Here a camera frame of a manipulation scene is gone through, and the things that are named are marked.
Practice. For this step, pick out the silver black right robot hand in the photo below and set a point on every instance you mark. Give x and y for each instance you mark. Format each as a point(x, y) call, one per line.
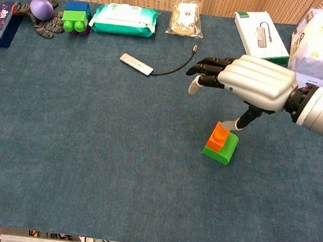
point(258, 79)

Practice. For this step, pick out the orange toy brick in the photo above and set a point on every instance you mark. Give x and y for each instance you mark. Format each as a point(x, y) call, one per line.
point(215, 143)

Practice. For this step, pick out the green toy brick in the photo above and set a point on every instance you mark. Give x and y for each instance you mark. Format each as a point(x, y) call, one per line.
point(228, 151)

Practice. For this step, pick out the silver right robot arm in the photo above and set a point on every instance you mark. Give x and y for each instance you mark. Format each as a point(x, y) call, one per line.
point(318, 114)

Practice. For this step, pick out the purple plastic block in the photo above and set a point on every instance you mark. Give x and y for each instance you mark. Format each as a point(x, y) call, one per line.
point(86, 32)

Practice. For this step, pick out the green two-stud building block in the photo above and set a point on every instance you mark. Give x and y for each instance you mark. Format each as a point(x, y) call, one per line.
point(74, 16)

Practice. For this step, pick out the white green hub box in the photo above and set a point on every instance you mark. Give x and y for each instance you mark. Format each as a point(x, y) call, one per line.
point(245, 34)

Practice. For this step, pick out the white plastic bag pack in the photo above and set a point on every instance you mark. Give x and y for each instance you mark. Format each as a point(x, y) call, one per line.
point(319, 51)

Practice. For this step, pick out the clear bag of snacks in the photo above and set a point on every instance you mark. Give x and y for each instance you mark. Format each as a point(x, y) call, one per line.
point(185, 19)

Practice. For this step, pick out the green wet wipes pack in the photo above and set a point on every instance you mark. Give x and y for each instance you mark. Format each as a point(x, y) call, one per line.
point(122, 25)

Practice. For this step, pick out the teal felt table mat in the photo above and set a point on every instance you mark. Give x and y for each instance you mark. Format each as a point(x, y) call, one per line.
point(116, 165)

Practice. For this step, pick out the green and blue brick stack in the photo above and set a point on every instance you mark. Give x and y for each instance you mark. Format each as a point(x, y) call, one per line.
point(78, 6)

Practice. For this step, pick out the grey striped glove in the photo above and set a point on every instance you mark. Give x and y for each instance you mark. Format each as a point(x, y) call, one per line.
point(44, 29)

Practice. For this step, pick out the purple egg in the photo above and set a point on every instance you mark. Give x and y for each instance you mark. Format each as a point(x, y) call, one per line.
point(41, 8)

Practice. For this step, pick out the black yellow patterned fabric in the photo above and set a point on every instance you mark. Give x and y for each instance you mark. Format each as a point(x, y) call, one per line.
point(57, 235)

